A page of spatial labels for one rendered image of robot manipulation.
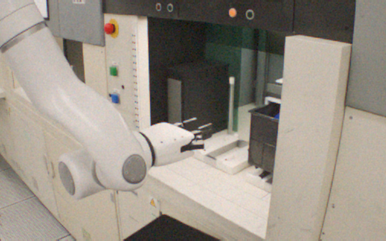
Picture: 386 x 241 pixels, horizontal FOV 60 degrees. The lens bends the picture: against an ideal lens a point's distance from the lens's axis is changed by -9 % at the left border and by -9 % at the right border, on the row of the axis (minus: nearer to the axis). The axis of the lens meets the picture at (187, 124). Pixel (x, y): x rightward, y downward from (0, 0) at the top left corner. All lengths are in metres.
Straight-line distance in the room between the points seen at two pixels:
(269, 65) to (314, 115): 1.22
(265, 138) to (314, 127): 0.42
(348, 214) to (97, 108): 0.56
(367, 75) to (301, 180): 0.26
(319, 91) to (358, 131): 0.12
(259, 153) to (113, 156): 0.69
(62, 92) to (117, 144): 0.12
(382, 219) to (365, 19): 0.40
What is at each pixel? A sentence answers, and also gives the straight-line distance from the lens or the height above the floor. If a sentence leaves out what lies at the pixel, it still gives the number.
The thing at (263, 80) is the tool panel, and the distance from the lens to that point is 1.90.
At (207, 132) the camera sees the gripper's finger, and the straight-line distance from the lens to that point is 0.78.
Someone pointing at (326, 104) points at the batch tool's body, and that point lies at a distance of 0.71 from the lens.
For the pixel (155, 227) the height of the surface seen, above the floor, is 0.91.
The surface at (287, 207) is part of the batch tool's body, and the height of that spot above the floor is 1.03.
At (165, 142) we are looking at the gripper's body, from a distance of 0.69.
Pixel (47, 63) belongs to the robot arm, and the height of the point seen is 1.38.
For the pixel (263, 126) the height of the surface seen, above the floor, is 1.08.
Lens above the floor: 1.50
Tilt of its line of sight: 22 degrees down
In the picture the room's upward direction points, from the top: straight up
